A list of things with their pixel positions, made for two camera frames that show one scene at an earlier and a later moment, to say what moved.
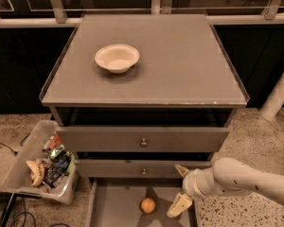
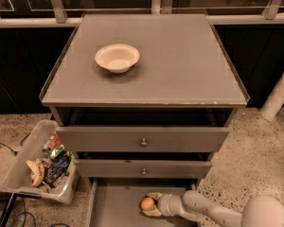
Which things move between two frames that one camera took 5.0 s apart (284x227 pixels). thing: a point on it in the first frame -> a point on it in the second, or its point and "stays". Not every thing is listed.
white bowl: x=116 y=58 stays
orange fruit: x=148 y=204 stays
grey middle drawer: x=134 y=168 stays
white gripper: x=190 y=183 -> x=165 y=202
